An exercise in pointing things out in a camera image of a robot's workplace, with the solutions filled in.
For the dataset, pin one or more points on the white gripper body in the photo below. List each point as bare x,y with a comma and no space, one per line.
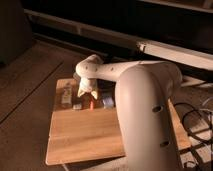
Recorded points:
88,84

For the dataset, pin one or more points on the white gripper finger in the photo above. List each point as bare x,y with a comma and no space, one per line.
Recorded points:
80,92
94,93

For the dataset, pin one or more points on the red pepper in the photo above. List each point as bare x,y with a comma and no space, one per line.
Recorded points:
92,103

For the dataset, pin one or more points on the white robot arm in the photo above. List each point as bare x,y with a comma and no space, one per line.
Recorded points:
141,94

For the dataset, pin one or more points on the blue grey cube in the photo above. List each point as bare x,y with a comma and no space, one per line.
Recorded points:
108,101

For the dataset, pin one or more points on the wooden cutting board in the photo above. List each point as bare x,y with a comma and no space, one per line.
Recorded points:
86,135

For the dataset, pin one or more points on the white rail beam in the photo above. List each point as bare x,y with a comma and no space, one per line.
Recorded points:
162,50

